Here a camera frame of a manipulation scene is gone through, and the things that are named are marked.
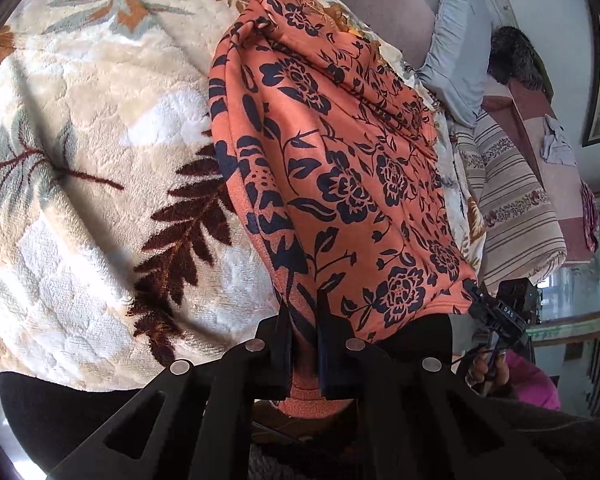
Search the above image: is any striped floral folded quilt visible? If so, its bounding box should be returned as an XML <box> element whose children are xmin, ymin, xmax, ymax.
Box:
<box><xmin>453</xmin><ymin>110</ymin><xmax>567</xmax><ymax>292</ymax></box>

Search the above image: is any small grey white cloth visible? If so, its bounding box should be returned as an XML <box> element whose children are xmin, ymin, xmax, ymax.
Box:
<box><xmin>540</xmin><ymin>115</ymin><xmax>577</xmax><ymax>167</ymax></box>

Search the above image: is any black fuzzy cushion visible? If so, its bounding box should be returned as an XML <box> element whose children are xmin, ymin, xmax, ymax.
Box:
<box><xmin>488</xmin><ymin>26</ymin><xmax>553</xmax><ymax>96</ymax></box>

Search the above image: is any cream leaf-pattern fleece blanket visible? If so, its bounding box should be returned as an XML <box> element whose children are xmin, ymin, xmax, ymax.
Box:
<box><xmin>0</xmin><ymin>0</ymin><xmax>487</xmax><ymax>394</ymax></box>

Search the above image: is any light blue grey pillow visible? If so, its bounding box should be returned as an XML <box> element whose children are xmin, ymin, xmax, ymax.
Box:
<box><xmin>417</xmin><ymin>0</ymin><xmax>493</xmax><ymax>128</ymax></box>

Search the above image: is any pink maroon patchwork quilt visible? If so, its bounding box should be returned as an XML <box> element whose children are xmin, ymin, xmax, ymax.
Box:
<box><xmin>482</xmin><ymin>77</ymin><xmax>594</xmax><ymax>266</ymax></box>

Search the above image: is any orange floral blouse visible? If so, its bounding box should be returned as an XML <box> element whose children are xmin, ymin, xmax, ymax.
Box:
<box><xmin>209</xmin><ymin>0</ymin><xmax>474</xmax><ymax>419</ymax></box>

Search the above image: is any person's right hand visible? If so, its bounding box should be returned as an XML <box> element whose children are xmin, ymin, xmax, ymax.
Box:
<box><xmin>466</xmin><ymin>349</ymin><xmax>510</xmax><ymax>394</ymax></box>

